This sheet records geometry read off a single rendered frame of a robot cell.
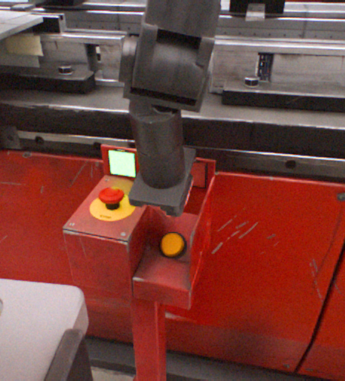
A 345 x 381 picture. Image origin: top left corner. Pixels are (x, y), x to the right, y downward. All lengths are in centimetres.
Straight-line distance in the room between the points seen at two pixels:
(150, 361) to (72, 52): 65
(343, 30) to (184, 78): 71
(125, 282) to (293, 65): 49
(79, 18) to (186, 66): 77
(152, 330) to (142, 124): 47
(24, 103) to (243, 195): 45
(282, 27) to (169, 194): 65
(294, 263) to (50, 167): 55
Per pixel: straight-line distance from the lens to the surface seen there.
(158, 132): 41
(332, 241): 83
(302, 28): 103
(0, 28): 78
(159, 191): 47
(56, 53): 87
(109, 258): 59
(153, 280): 60
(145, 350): 85
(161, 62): 37
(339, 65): 79
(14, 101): 80
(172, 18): 36
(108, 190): 61
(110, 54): 82
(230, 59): 77
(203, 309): 100
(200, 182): 64
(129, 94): 40
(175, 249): 62
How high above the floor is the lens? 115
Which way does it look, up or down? 35 degrees down
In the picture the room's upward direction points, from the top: straight up
